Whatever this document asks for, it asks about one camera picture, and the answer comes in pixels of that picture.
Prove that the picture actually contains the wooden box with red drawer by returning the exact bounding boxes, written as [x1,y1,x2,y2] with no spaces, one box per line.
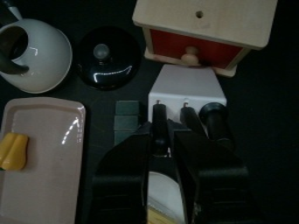
[132,0,279,78]

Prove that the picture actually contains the white kettle with grey handle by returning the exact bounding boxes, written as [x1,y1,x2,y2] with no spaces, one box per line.
[0,0,74,95]

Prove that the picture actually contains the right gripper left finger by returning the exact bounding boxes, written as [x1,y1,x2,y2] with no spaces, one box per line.
[91,123,152,224]

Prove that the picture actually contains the dark green cube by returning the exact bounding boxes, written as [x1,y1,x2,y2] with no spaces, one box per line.
[114,130,136,146]
[114,115,140,131]
[115,100,142,116]

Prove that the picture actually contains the pink rectangular tray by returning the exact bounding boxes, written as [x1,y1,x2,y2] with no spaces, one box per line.
[0,96,87,224]

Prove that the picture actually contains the thick round black handle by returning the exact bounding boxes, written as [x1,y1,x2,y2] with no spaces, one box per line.
[199,101,236,151]

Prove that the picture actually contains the white knife block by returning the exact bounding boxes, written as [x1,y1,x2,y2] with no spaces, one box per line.
[147,64,228,125]

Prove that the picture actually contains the slim black knife handle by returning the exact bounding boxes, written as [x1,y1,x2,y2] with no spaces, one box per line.
[179,102,207,136]

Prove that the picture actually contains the yellow toy bell pepper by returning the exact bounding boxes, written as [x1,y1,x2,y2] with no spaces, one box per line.
[0,132,31,172]

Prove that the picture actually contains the white rounded object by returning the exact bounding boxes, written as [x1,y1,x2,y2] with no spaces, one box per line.
[147,171,187,224]

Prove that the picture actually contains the black lid with grey knob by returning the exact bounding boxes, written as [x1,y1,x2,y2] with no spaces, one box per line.
[75,25,143,91]

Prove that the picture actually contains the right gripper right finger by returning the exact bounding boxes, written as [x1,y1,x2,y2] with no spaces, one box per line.
[172,130,270,224]

